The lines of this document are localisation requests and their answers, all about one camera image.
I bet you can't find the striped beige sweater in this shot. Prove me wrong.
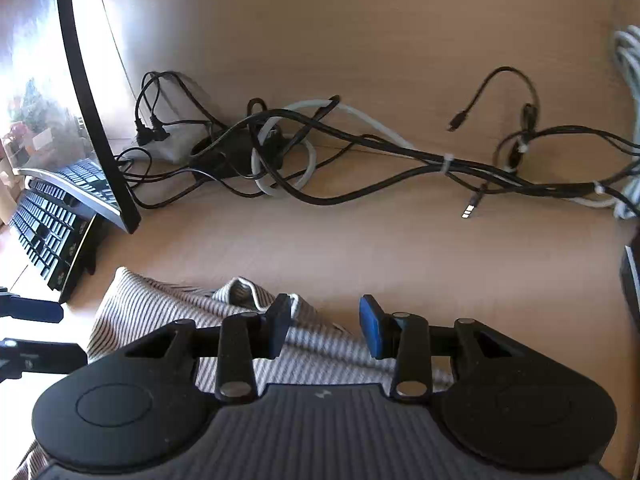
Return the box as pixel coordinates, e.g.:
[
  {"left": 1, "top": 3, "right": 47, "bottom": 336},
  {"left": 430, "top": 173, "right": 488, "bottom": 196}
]
[{"left": 8, "top": 264, "right": 454, "bottom": 480}]

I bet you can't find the black keyboard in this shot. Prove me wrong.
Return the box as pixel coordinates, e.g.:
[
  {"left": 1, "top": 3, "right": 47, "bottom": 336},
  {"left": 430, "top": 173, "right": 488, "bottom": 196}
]
[{"left": 10, "top": 179, "right": 102, "bottom": 302}]

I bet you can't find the black curved monitor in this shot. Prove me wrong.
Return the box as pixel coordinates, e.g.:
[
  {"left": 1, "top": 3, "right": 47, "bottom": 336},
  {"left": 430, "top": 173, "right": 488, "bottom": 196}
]
[{"left": 1, "top": 0, "right": 140, "bottom": 233}]

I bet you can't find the white computer case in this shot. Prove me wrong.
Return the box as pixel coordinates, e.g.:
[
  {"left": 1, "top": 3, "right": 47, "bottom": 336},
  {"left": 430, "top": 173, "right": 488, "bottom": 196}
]
[{"left": 620, "top": 243, "right": 640, "bottom": 324}]

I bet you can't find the black cable bundle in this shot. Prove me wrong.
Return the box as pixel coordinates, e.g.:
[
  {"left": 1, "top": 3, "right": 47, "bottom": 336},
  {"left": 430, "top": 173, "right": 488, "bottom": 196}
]
[{"left": 114, "top": 65, "right": 640, "bottom": 212}]

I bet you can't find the white cable bundle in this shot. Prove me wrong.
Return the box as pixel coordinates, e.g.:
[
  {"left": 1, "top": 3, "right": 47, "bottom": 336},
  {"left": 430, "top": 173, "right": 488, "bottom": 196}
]
[{"left": 591, "top": 0, "right": 640, "bottom": 221}]

